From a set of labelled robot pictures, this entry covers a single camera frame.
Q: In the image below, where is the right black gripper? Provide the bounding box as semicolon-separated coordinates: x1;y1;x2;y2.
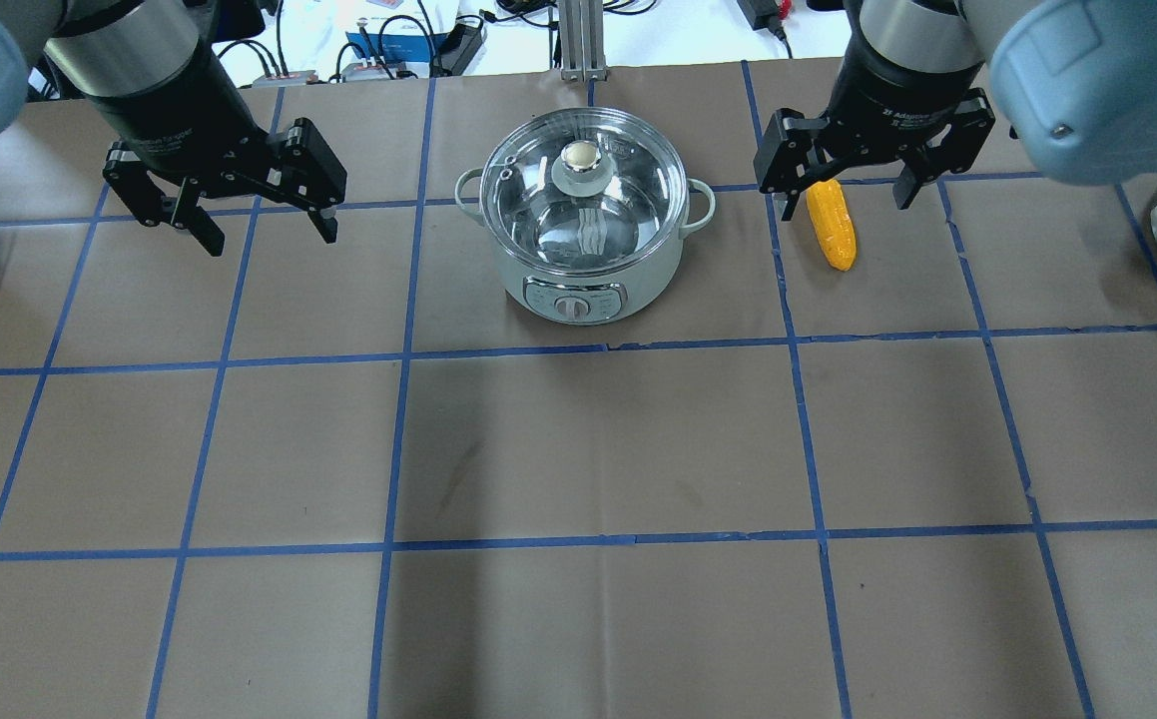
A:
753;1;996;222

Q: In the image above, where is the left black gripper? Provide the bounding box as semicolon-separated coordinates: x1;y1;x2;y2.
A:
45;1;348;258

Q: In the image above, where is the yellow corn cob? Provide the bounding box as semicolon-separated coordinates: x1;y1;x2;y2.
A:
805;179;860;272

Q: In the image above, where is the glass pot lid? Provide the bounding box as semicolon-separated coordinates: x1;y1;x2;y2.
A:
473;108;691;277

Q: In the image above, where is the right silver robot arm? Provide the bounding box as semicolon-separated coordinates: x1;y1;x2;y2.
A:
753;1;1157;217

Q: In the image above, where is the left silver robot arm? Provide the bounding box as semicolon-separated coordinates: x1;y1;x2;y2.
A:
0;1;348;258

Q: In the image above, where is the pale green electric pot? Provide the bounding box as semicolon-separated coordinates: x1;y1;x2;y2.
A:
454;107;717;327

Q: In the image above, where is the black power adapter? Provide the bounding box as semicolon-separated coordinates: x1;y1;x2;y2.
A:
735;0;793;36

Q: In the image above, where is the white blue box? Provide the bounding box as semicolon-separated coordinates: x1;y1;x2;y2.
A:
344;15;485;78

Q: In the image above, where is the aluminium frame post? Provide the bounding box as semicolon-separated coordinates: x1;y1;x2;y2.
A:
557;0;607;82

